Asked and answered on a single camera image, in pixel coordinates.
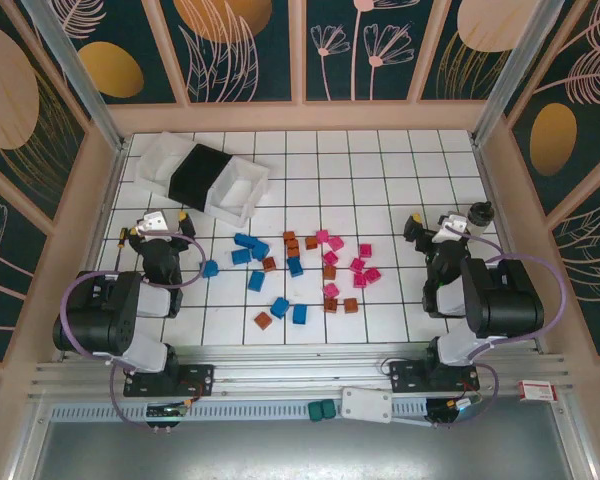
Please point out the black plastic container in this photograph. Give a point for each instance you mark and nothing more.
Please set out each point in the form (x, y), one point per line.
(200, 175)

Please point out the white plastic container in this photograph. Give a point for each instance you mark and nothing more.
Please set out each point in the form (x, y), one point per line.
(152, 162)
(237, 192)

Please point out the orange lego brick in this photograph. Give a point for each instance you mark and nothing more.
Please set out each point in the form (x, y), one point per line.
(293, 248)
(350, 305)
(269, 264)
(330, 272)
(289, 235)
(311, 243)
(263, 320)
(331, 304)

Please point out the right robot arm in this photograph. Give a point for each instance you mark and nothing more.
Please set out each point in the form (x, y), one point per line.
(510, 300)

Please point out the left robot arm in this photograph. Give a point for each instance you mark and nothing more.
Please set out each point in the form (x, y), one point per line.
(105, 315)

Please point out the clear jar with black cap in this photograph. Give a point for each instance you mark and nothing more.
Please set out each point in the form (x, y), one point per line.
(481, 217)

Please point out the small electronics board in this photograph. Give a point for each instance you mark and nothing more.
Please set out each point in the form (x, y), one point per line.
(166, 411)
(452, 407)

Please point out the red white small box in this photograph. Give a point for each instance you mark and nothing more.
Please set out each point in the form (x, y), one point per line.
(536, 390)

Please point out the white plastic cover plate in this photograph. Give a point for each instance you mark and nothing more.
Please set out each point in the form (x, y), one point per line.
(367, 404)

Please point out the green rubber block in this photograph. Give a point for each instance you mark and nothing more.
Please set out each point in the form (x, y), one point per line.
(314, 411)
(328, 410)

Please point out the grey metal panel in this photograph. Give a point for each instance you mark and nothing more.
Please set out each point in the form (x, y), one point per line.
(300, 450)

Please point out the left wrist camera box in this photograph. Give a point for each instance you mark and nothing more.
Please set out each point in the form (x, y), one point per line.
(152, 222)

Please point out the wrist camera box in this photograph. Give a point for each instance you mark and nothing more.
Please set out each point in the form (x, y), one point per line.
(152, 222)
(452, 226)

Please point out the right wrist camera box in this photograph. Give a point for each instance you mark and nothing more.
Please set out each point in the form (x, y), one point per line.
(452, 226)

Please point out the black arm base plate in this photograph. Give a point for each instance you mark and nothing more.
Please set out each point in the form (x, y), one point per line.
(405, 375)
(197, 377)

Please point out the aluminium frame post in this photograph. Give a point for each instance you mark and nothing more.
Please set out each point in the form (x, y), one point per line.
(510, 75)
(80, 75)

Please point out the aluminium mounting rail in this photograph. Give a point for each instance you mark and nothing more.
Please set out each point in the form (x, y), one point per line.
(300, 372)

